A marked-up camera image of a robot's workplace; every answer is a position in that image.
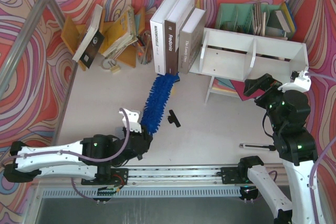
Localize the black detached gripper part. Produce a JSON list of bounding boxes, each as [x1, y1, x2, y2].
[[167, 110, 181, 127]]

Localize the blue microfiber duster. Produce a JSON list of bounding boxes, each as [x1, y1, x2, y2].
[[140, 73, 179, 135]]

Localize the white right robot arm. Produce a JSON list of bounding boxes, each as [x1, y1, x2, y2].
[[238, 71, 332, 223]]

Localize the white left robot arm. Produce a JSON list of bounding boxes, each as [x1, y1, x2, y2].
[[2, 127, 153, 185]]

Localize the white wooden bookshelf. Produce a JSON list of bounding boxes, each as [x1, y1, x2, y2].
[[188, 27, 310, 104]]

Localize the black white pen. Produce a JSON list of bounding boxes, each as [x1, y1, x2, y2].
[[239, 143, 276, 152]]

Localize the teal paper sheets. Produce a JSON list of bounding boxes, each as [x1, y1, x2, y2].
[[212, 78, 237, 93]]

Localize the blue black small eraser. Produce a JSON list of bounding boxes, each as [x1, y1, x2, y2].
[[175, 75, 181, 82]]

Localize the blue yellow folders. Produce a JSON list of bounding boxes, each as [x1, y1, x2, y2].
[[275, 2, 297, 34]]

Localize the teal desk organizer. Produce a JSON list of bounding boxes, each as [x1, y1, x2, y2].
[[215, 2, 296, 39]]

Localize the clear pencil cup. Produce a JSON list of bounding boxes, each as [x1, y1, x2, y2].
[[136, 30, 153, 65]]

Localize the yellow worn books stack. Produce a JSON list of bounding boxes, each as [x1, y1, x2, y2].
[[101, 5, 136, 59]]

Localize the white book black cover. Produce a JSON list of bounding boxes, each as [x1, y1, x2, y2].
[[72, 4, 104, 69]]

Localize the taupe Lonely Ones book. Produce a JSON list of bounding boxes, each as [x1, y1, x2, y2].
[[178, 8, 206, 74]]

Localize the white Mademoiselle book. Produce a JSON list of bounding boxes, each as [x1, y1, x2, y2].
[[150, 0, 177, 75]]

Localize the yellow wooden book rack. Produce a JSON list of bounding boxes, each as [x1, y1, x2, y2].
[[61, 4, 145, 71]]

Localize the brown Fredonia book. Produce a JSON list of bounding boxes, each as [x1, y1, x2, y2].
[[164, 0, 195, 76]]

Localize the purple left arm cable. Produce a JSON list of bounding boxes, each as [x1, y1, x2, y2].
[[0, 108, 131, 204]]

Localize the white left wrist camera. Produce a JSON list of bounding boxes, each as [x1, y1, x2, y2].
[[119, 108, 142, 133]]

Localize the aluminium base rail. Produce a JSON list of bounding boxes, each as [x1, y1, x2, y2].
[[36, 166, 261, 202]]

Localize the ring with gold binder clip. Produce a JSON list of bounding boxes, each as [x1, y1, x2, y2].
[[101, 58, 121, 74]]

